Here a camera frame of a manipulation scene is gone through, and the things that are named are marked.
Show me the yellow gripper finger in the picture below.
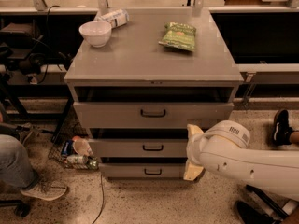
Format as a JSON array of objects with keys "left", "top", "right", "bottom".
[
  {"left": 183, "top": 161, "right": 205, "bottom": 181},
  {"left": 187, "top": 124, "right": 204, "bottom": 138}
]

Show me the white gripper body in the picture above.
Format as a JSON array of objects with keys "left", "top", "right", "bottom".
[{"left": 186, "top": 133, "right": 203, "bottom": 166}]

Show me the grey drawer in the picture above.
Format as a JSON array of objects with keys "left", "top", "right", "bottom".
[
  {"left": 99, "top": 163, "right": 185, "bottom": 179},
  {"left": 89, "top": 139, "right": 187, "bottom": 158},
  {"left": 74, "top": 102, "right": 233, "bottom": 129}
]

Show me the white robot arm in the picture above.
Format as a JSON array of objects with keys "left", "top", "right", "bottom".
[{"left": 183, "top": 120, "right": 299, "bottom": 201}]

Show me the grey metal drawer cabinet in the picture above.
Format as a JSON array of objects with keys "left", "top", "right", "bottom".
[{"left": 64, "top": 7, "right": 245, "bottom": 183}]

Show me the grey bottom drawer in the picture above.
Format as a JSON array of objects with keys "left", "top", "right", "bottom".
[{"left": 99, "top": 163, "right": 185, "bottom": 179}]

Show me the grey top drawer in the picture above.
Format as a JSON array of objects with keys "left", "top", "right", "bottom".
[{"left": 74, "top": 102, "right": 233, "bottom": 129}]

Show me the black sneaker near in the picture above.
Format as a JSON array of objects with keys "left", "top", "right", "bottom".
[{"left": 235, "top": 201, "right": 280, "bottom": 224}]

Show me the black sneaker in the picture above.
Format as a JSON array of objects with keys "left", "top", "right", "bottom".
[
  {"left": 235, "top": 201, "right": 280, "bottom": 224},
  {"left": 272, "top": 109, "right": 293, "bottom": 146}
]

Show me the black sneaker far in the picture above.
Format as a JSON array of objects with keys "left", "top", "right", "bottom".
[{"left": 272, "top": 109, "right": 293, "bottom": 146}]

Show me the green chip bag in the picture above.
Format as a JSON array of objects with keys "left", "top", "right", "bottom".
[{"left": 159, "top": 22, "right": 196, "bottom": 52}]

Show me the bare leg far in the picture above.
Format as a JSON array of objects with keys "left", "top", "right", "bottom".
[{"left": 289, "top": 131, "right": 299, "bottom": 144}]

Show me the green drink can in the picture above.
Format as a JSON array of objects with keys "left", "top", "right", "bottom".
[{"left": 87, "top": 158, "right": 98, "bottom": 170}]

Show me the pink cup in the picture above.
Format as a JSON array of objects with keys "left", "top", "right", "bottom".
[{"left": 73, "top": 136, "right": 93, "bottom": 157}]

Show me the silver drink can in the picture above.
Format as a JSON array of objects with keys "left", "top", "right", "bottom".
[{"left": 66, "top": 154, "right": 88, "bottom": 164}]

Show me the blue snack packet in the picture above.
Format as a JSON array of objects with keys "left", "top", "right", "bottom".
[{"left": 61, "top": 140, "right": 73, "bottom": 157}]

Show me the white snack bag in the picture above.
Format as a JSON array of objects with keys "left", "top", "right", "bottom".
[{"left": 97, "top": 9, "right": 129, "bottom": 28}]

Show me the white ceramic bowl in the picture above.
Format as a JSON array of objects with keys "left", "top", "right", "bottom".
[{"left": 79, "top": 21, "right": 112, "bottom": 48}]

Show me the grey sneaker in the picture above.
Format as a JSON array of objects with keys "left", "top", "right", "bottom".
[{"left": 21, "top": 179, "right": 67, "bottom": 202}]

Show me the black office chair base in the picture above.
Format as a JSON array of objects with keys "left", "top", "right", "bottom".
[{"left": 0, "top": 200, "right": 30, "bottom": 217}]

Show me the jeans leg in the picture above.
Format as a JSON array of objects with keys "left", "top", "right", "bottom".
[{"left": 0, "top": 134, "right": 38, "bottom": 190}]

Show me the black equipment under desk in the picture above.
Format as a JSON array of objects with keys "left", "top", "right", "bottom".
[{"left": 0, "top": 5, "right": 74, "bottom": 86}]

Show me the black floor cable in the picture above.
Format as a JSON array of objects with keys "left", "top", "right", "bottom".
[{"left": 91, "top": 173, "right": 107, "bottom": 224}]

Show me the black wire basket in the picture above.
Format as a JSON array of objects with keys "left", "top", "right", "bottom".
[{"left": 47, "top": 115, "right": 99, "bottom": 171}]

